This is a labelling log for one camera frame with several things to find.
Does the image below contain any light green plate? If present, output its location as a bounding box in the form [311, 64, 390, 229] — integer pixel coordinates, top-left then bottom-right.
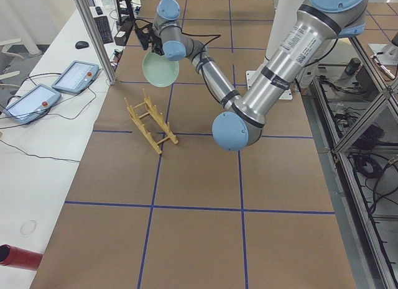
[142, 52, 180, 88]

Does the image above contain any red cylinder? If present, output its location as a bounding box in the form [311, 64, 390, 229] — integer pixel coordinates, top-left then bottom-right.
[1, 244, 43, 271]

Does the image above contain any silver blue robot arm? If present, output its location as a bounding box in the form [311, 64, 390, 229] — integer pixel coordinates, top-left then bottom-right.
[135, 0, 368, 151]

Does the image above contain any near teach pendant tablet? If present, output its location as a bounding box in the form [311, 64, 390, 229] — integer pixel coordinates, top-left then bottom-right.
[4, 84, 61, 124]

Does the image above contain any teach pendant tablet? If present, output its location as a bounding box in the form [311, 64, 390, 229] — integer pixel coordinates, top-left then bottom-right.
[52, 60, 100, 94]
[4, 84, 61, 124]

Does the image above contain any black keyboard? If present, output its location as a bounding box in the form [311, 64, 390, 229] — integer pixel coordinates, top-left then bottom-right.
[93, 16, 113, 44]

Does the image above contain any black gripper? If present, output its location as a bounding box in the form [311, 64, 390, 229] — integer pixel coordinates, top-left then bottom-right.
[134, 24, 164, 55]

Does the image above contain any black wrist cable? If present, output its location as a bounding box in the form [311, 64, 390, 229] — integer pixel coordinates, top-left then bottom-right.
[136, 18, 222, 53]

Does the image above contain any wooden dish rack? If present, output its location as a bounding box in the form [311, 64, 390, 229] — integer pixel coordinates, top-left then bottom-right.
[124, 91, 179, 155]

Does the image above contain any black computer mouse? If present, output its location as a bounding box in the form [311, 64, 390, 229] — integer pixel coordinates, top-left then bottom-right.
[75, 40, 90, 50]

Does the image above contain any far teach pendant tablet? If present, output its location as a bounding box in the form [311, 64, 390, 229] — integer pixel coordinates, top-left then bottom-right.
[52, 60, 100, 94]

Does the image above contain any aluminium frame post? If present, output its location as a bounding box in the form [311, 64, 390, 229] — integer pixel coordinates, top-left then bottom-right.
[74, 0, 116, 85]

